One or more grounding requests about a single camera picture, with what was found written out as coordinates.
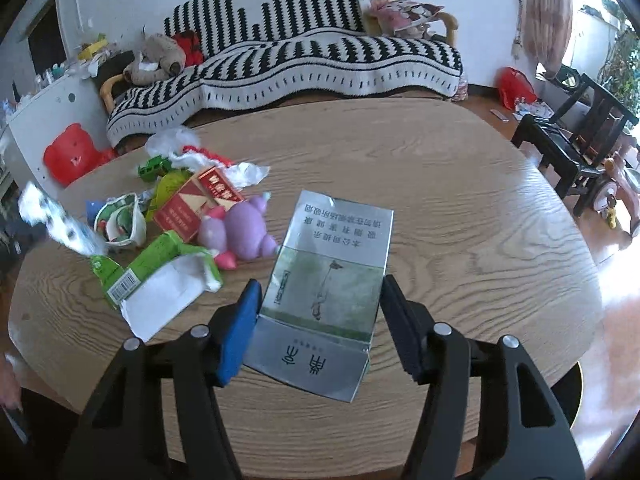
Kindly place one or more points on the white cabinet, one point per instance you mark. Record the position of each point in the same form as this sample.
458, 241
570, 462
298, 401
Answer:
36, 124

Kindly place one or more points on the purple pink toy pig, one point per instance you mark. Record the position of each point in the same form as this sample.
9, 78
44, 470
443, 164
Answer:
238, 233

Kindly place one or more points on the brown plush toy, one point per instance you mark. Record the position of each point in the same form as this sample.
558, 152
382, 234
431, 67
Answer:
161, 58

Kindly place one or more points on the green white torn carton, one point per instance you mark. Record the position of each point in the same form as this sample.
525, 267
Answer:
155, 279

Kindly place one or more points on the patterned curtain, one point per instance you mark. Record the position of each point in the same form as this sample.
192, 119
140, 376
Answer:
547, 28

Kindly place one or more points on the grey cigarette carton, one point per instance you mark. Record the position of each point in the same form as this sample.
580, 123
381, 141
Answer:
315, 327

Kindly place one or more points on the potted green plant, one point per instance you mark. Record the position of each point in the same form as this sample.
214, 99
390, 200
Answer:
620, 72

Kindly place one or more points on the yellow-green snack packet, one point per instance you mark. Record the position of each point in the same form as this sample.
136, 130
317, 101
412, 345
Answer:
166, 187

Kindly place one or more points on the white paper snack bag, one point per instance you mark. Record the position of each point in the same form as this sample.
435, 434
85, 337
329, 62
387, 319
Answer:
121, 223

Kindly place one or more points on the striped black white sofa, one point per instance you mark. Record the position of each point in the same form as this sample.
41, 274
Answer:
260, 52

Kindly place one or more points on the red bear-shaped stool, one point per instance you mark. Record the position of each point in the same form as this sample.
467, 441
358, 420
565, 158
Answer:
72, 155

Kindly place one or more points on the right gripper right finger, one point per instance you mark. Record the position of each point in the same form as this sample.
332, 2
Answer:
523, 432

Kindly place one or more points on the black wooden chair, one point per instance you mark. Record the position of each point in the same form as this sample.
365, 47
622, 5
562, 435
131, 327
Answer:
577, 154

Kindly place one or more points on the green toy truck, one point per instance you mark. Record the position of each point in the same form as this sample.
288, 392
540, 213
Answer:
154, 168

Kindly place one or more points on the person left hand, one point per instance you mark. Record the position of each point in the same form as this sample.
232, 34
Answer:
10, 388

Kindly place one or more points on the floral pink cushion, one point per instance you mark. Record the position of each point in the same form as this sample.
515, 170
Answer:
404, 18

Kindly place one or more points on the red plush toy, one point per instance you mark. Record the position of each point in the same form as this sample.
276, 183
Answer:
190, 43

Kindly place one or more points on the pink children tricycle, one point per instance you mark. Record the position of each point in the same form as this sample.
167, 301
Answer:
619, 183

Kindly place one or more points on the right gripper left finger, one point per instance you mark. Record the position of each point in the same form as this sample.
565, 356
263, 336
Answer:
120, 433

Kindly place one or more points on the white crumpled tissue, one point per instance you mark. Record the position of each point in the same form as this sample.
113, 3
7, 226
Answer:
240, 174

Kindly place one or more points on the red plastic bag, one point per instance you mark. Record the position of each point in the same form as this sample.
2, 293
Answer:
514, 88

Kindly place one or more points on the round wooden table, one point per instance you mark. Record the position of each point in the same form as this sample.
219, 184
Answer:
424, 190

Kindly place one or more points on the clear plastic bag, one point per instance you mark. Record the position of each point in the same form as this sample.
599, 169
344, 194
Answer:
171, 141

